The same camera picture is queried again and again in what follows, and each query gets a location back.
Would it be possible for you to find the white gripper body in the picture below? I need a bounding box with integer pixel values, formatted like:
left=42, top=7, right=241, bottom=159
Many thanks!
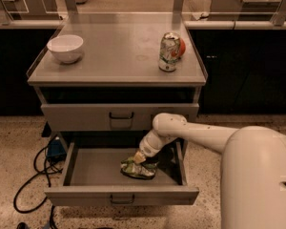
left=139, top=136, right=161, bottom=157

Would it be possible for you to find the far right grey counter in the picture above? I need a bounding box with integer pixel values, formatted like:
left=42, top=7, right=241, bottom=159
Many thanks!
left=209, top=0, right=281, bottom=21

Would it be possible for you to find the open lower grey drawer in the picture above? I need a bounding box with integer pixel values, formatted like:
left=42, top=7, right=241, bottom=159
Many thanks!
left=45, top=141, right=199, bottom=206

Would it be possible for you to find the black drawer handle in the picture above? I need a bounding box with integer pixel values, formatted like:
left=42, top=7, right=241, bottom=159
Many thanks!
left=109, top=112, right=134, bottom=120
left=110, top=195, right=135, bottom=205

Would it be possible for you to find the black lower drawer handle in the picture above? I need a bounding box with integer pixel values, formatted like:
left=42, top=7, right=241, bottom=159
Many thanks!
left=110, top=195, right=135, bottom=205

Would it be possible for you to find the green jalapeno chip bag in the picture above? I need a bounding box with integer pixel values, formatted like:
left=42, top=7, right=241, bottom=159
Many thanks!
left=120, top=156, right=158, bottom=179

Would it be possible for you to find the grey counter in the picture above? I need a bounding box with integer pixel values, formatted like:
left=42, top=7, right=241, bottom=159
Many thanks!
left=0, top=0, right=59, bottom=20
left=209, top=0, right=281, bottom=21

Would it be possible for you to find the far left grey counter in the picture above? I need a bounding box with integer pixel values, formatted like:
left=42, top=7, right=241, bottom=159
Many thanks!
left=0, top=0, right=59, bottom=20

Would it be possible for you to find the orange fruit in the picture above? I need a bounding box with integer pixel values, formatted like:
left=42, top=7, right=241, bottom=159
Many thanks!
left=178, top=38, right=186, bottom=57

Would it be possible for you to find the grey drawer cabinet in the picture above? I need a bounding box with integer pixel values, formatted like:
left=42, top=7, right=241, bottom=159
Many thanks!
left=26, top=12, right=209, bottom=151

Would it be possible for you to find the black upper drawer handle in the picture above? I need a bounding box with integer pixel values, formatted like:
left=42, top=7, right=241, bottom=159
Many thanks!
left=109, top=112, right=134, bottom=120

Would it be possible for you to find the white counter rail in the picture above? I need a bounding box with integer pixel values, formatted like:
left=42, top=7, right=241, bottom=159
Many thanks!
left=0, top=20, right=286, bottom=30

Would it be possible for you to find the blue power box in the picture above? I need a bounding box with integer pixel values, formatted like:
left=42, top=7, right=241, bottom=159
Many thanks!
left=46, top=137, right=67, bottom=161

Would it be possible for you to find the closed upper grey drawer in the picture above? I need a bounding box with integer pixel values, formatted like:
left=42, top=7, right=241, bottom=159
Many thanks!
left=41, top=103, right=199, bottom=132

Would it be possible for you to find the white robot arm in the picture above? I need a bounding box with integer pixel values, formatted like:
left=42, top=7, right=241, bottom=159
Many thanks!
left=134, top=113, right=286, bottom=229

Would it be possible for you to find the white ceramic bowl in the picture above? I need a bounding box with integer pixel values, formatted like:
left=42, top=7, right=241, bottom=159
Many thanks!
left=47, top=34, right=84, bottom=64

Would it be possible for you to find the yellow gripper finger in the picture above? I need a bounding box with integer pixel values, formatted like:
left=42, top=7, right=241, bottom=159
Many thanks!
left=133, top=151, right=146, bottom=164

